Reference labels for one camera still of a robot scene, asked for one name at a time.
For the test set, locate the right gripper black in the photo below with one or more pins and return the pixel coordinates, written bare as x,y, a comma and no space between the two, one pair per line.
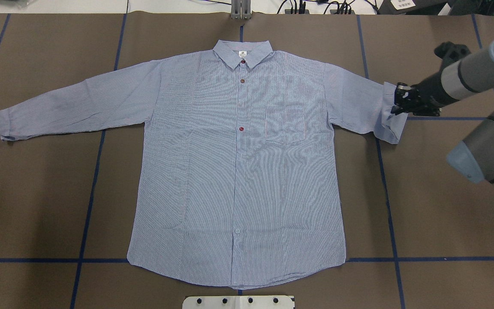
429,91

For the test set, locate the blue white striped shirt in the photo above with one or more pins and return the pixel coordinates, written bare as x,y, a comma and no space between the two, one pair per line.
238,184

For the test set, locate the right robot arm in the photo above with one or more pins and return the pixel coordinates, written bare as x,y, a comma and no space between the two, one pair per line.
463,76

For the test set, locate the white mounting plate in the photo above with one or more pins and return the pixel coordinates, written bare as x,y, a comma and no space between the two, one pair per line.
240,302

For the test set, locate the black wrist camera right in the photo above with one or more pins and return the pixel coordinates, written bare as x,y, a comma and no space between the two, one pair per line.
450,53

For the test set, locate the aluminium frame post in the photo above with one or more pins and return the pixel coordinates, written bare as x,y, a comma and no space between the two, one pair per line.
241,9

